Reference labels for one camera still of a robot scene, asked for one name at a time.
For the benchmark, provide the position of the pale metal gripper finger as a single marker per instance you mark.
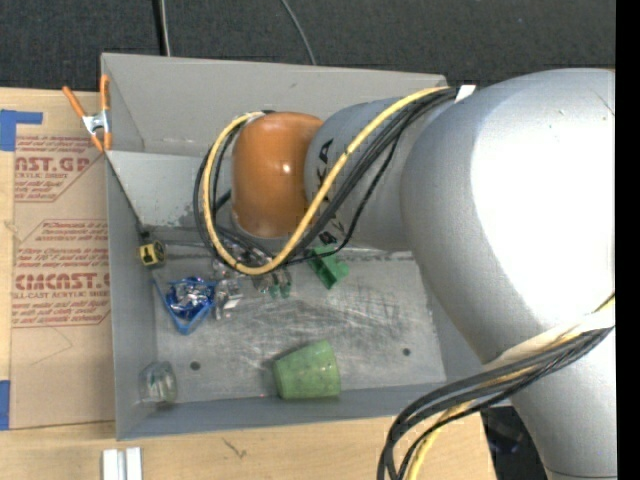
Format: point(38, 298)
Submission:
point(229, 299)
point(222, 269)

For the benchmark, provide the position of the blue and silver crumpled wrapper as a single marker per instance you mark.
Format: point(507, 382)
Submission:
point(189, 295)

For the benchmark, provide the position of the yellow and black small box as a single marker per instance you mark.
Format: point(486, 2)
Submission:
point(151, 253)

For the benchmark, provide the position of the grey metal bin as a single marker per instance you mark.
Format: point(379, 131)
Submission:
point(310, 328)

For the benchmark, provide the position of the green speckled cup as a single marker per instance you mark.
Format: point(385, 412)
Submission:
point(307, 372)

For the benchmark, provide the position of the clear glass cup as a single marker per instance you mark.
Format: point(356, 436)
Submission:
point(158, 382)

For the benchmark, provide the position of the brown cardboard board red print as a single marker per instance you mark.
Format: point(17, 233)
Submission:
point(55, 268)

